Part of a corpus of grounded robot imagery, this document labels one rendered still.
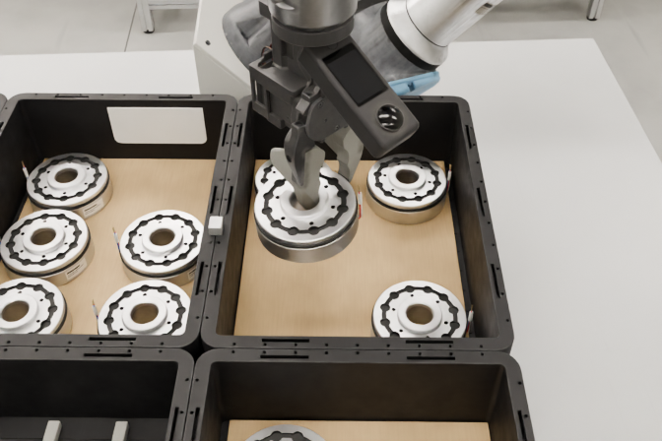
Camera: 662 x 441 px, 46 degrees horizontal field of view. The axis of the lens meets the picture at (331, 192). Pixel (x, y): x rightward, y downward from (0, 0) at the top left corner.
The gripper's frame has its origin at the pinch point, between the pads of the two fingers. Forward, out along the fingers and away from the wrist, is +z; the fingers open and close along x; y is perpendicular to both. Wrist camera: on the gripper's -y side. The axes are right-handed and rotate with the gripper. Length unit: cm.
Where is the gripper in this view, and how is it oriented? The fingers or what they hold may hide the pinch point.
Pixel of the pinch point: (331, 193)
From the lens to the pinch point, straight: 78.5
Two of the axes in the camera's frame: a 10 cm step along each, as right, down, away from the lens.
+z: 0.1, 7.2, 6.9
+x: -7.2, 4.8, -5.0
